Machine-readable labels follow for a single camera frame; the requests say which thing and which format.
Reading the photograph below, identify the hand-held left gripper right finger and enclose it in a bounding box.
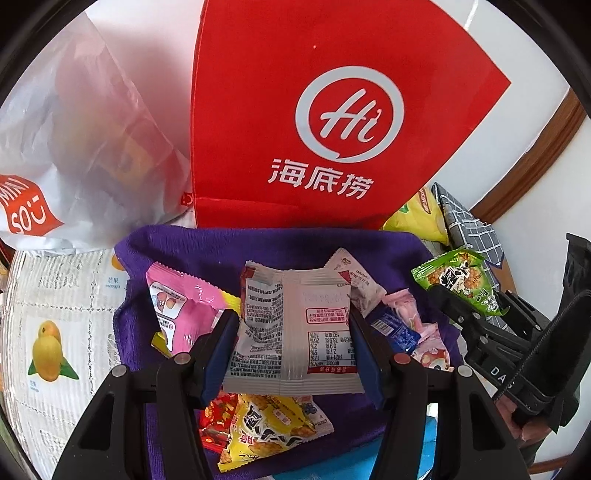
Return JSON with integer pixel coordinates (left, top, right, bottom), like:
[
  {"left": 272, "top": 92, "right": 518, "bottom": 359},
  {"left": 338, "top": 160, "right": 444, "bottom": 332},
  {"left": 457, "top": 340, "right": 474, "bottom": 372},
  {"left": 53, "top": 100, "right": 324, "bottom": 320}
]
[{"left": 348, "top": 308, "right": 532, "bottom": 480}]

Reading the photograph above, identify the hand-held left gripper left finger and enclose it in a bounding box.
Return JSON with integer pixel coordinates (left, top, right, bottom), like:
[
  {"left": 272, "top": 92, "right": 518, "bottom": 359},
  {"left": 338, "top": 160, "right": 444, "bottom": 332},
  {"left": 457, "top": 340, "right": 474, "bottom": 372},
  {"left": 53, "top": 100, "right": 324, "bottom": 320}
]
[{"left": 52, "top": 308, "right": 241, "bottom": 480}]

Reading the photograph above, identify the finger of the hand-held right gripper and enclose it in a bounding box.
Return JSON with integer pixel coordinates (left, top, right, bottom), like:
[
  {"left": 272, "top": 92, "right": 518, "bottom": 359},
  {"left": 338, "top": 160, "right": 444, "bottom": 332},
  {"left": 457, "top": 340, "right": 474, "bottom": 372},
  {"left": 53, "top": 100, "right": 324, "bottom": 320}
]
[
  {"left": 428, "top": 286, "right": 486, "bottom": 343},
  {"left": 500, "top": 290, "right": 553, "bottom": 341}
]

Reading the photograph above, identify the dark blue snack packet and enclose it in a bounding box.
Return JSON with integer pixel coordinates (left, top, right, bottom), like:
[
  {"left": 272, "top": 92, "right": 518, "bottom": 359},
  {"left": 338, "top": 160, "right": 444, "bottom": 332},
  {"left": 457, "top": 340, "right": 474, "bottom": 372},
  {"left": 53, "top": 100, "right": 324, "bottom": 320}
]
[{"left": 366, "top": 306, "right": 420, "bottom": 355}]

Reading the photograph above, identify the green triangular snack packet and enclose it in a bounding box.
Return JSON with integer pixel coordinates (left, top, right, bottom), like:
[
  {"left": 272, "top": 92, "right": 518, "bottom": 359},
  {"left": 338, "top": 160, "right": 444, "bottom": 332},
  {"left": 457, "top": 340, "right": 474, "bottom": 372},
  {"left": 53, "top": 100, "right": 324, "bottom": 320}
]
[{"left": 410, "top": 248, "right": 502, "bottom": 318}]

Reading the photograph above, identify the small pink candy wrapper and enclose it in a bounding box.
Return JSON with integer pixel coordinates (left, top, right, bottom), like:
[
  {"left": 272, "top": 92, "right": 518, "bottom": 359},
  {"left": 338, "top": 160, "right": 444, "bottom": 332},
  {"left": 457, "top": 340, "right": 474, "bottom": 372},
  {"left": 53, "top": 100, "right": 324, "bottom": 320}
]
[{"left": 382, "top": 287, "right": 438, "bottom": 344}]

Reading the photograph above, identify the white snack packet red label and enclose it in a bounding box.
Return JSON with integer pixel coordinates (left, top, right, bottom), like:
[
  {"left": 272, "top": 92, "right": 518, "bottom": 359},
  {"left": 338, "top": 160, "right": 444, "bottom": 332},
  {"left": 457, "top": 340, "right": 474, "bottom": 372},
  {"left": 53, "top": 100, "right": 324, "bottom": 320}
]
[{"left": 222, "top": 260, "right": 366, "bottom": 396}]

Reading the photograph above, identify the pale pink snack packet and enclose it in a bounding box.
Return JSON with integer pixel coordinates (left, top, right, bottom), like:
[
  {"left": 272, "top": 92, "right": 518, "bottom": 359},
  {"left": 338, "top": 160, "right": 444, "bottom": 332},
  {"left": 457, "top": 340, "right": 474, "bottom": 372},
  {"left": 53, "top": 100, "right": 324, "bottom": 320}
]
[{"left": 324, "top": 247, "right": 389, "bottom": 320}]

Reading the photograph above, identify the yellow triangular snack packet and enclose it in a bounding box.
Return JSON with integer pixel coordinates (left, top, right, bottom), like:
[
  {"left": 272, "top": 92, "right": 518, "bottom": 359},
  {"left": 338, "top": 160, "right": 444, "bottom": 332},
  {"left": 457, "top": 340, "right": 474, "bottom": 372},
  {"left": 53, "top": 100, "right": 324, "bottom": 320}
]
[{"left": 216, "top": 391, "right": 320, "bottom": 474}]

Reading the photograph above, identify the person's right hand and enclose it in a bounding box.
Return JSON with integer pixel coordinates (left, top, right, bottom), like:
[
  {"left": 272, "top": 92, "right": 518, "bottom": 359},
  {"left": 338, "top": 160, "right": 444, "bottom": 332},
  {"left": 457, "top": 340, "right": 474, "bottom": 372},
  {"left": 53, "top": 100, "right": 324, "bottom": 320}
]
[{"left": 496, "top": 397, "right": 555, "bottom": 444}]

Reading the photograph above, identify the grey checked cloth with star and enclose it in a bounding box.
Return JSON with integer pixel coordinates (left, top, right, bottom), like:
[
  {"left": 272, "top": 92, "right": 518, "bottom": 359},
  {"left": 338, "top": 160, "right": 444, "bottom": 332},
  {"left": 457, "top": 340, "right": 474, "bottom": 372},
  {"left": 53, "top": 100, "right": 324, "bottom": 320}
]
[{"left": 431, "top": 183, "right": 505, "bottom": 271}]

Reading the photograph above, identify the blue tissue pack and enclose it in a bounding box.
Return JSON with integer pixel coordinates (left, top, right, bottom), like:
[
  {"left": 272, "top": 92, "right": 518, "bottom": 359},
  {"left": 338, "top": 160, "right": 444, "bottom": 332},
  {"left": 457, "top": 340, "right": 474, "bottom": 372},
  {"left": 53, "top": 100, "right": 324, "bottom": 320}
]
[{"left": 271, "top": 413, "right": 440, "bottom": 480}]

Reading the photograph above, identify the yellow chips bag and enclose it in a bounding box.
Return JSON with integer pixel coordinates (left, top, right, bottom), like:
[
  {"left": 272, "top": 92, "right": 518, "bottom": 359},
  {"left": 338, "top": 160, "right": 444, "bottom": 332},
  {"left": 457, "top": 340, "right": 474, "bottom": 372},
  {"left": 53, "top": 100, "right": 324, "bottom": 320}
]
[{"left": 381, "top": 188, "right": 451, "bottom": 245}]

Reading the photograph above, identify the purple towel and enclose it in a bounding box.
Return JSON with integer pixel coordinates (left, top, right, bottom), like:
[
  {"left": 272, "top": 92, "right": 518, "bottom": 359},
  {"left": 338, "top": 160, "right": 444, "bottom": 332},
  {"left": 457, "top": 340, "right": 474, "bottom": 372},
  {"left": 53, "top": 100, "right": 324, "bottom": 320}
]
[{"left": 113, "top": 224, "right": 462, "bottom": 480}]

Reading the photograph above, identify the fruit print tablecloth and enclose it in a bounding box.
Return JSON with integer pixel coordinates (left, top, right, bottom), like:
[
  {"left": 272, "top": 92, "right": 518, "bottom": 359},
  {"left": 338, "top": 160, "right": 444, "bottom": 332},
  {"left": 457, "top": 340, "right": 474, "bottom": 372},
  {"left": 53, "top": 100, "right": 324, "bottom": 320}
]
[{"left": 0, "top": 249, "right": 148, "bottom": 480}]

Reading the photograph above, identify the red paper bag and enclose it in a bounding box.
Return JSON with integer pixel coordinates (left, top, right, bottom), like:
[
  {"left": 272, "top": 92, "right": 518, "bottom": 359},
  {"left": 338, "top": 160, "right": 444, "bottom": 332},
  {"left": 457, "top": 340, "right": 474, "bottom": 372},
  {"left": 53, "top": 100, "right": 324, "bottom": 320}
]
[{"left": 189, "top": 0, "right": 512, "bottom": 230}]

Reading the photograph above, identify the white plastic shopping bag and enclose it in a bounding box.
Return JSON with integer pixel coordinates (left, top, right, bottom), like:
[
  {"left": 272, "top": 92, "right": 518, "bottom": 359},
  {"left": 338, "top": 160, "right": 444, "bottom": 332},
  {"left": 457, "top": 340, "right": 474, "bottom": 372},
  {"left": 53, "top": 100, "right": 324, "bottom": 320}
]
[{"left": 0, "top": 11, "right": 197, "bottom": 257}]

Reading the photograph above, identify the wooden door frame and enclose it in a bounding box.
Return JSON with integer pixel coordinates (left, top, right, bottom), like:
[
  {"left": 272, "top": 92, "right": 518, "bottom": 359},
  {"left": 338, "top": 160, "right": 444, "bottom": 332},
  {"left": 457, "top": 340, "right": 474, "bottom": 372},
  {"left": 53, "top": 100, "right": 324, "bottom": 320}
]
[{"left": 468, "top": 95, "right": 587, "bottom": 227}]

